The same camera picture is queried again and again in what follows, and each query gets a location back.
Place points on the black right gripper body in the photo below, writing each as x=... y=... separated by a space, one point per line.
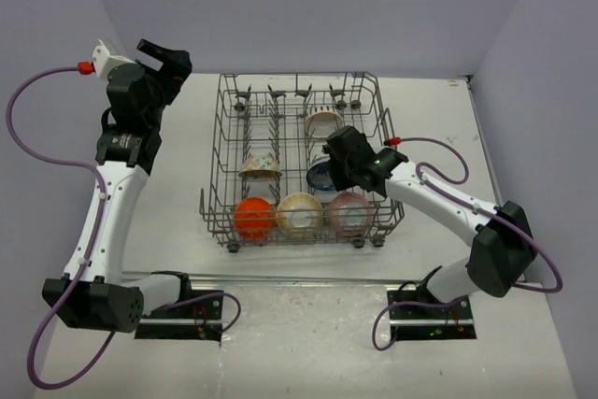
x=342 y=173

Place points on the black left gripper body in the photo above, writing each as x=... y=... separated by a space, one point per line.
x=166 y=82

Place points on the blue patterned bowl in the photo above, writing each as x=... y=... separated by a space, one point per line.
x=318 y=175

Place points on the beige white bowl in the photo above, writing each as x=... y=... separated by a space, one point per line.
x=322 y=122

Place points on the grey wire dish rack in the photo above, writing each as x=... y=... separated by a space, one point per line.
x=266 y=113

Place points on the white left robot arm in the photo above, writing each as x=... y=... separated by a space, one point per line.
x=91 y=294

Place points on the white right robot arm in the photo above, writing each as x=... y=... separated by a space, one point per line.
x=496 y=235

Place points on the pink rimmed white bowl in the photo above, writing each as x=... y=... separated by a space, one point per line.
x=349 y=214

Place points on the yellow rimmed white bowl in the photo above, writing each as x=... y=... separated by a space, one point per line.
x=300 y=215

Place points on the floral white bowl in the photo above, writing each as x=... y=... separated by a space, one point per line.
x=260 y=167

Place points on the orange bowl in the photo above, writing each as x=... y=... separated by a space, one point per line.
x=254 y=218

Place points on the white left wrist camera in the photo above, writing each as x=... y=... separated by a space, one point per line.
x=105 y=58

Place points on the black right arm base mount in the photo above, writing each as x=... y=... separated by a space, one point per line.
x=417 y=323

